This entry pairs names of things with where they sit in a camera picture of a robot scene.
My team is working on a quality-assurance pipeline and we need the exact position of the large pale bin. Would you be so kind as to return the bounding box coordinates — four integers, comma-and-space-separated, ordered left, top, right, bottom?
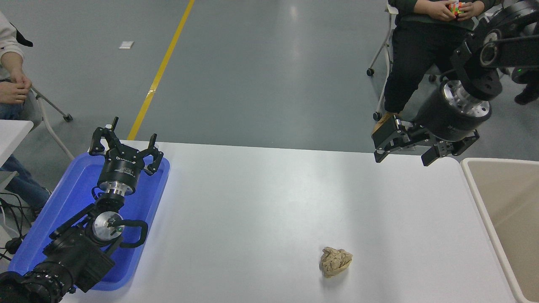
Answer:
460, 158, 539, 303

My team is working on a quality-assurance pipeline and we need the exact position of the blue plastic tray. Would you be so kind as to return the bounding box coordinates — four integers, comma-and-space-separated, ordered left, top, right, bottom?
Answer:
8, 151, 171, 292

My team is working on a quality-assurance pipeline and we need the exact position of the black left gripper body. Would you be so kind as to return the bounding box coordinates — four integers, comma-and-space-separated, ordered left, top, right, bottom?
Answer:
98, 152, 143, 188

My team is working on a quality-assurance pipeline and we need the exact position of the black cable with plug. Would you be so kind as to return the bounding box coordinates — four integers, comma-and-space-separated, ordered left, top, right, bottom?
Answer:
0, 191, 34, 261

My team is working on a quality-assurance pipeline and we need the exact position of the person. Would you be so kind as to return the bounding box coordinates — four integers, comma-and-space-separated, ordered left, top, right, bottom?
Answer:
374, 0, 539, 131
0, 11, 53, 219

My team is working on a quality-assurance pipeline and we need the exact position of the white frame wheeled chair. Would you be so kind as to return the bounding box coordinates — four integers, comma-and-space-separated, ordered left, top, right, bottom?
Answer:
366, 0, 447, 121
29, 86, 75, 161

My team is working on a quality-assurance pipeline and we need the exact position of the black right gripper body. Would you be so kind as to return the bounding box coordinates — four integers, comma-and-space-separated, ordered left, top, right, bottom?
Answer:
414, 86, 486, 142

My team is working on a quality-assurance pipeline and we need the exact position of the small white side table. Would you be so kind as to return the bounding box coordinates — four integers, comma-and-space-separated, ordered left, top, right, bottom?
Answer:
0, 120, 34, 168

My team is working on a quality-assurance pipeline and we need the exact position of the tan paper ball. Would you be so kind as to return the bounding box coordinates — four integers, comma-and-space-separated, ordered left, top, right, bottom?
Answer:
319, 247, 353, 279

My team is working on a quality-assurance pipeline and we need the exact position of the person's hand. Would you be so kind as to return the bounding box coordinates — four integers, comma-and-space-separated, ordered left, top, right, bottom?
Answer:
9, 69, 32, 91
0, 82, 28, 106
415, 0, 457, 21
457, 0, 486, 21

